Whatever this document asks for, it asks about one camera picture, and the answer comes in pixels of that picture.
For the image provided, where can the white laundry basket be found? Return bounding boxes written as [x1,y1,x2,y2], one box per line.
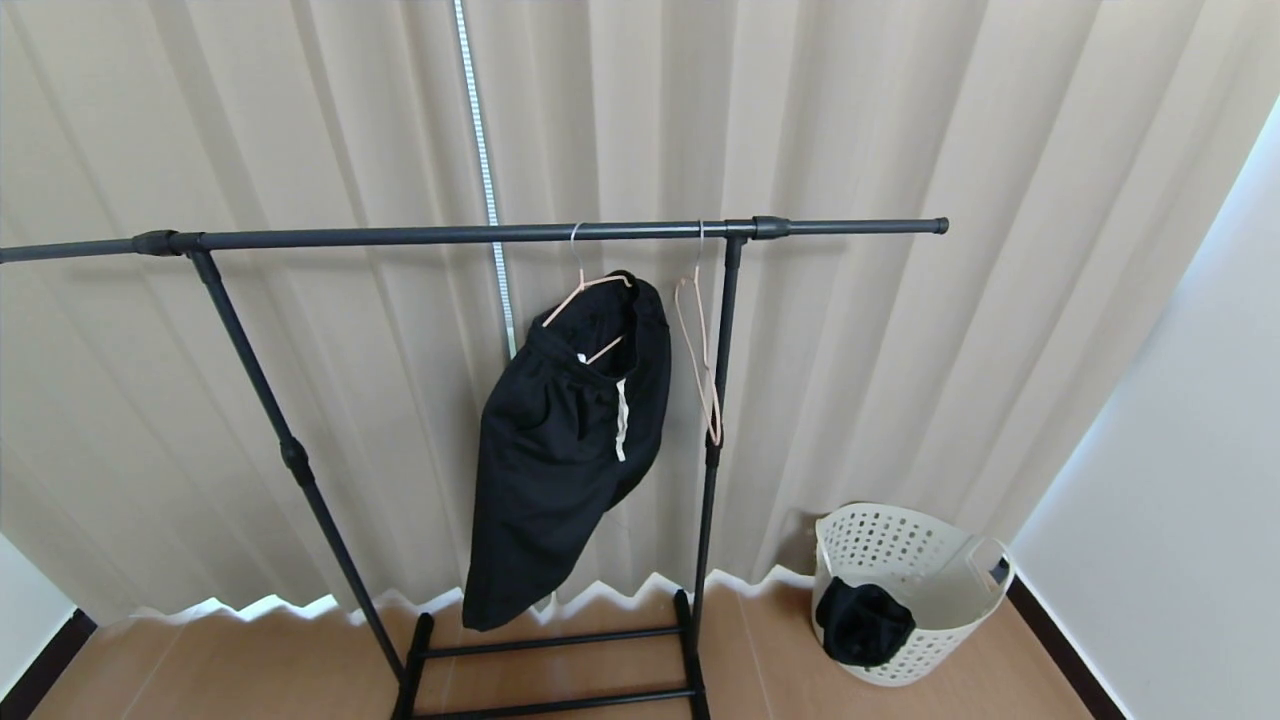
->
[810,502,1017,688]

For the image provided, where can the beige curtain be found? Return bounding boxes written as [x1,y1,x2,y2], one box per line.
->
[0,0,1280,627]

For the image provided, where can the black clothes rack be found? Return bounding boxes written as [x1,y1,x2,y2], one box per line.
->
[0,215,949,720]

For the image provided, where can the pink clothes hanger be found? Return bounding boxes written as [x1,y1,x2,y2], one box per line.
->
[673,222,724,449]
[540,222,638,367]

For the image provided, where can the black shorts with white cord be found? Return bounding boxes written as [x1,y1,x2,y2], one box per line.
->
[462,270,673,633]

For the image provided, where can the black garment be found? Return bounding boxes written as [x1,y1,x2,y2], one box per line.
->
[815,577,917,669]

